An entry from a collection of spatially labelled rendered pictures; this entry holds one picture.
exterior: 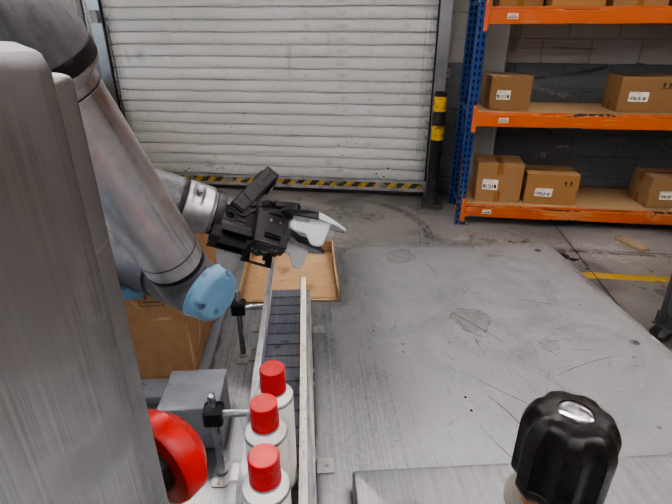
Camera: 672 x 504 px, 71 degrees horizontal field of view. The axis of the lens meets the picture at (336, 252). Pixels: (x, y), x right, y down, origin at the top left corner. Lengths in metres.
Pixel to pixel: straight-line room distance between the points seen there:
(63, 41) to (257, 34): 4.21
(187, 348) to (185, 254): 0.40
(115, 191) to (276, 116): 4.18
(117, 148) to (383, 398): 0.67
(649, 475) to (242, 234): 0.70
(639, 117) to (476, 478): 3.62
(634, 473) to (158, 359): 0.82
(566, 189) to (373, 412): 3.47
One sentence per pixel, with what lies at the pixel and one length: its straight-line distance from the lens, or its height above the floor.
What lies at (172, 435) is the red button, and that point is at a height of 1.34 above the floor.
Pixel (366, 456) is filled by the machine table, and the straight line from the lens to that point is 0.86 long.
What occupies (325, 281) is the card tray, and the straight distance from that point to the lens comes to 1.33.
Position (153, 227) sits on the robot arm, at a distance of 0.55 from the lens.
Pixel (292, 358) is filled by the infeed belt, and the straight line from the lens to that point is 0.97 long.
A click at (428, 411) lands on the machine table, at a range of 0.95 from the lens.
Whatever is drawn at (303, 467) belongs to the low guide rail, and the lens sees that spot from 0.74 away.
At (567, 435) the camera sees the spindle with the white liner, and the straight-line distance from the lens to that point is 0.46.
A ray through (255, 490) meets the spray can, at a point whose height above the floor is 1.05.
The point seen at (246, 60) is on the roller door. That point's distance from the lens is 4.67.
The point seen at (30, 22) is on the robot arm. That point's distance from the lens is 0.44.
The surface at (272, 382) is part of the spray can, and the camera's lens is 0.62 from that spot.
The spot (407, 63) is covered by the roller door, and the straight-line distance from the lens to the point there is 4.47.
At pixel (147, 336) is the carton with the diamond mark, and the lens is 0.97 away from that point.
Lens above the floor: 1.48
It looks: 25 degrees down
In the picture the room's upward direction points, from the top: straight up
